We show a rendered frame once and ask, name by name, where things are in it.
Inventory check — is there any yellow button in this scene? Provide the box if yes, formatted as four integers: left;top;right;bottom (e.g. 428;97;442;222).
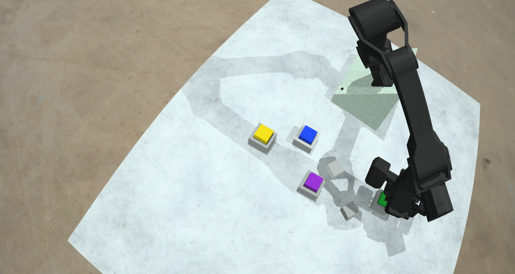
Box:
248;123;278;153

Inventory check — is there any green button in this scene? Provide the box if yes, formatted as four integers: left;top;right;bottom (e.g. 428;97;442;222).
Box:
369;188;387;215

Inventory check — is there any purple button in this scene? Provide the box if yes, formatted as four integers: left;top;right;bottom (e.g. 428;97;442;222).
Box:
297;170;326;200

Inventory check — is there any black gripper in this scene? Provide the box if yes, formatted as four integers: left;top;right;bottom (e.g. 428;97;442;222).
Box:
365;157;426;216

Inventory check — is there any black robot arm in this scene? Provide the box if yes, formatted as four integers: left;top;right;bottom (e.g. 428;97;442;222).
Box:
348;0;454;222

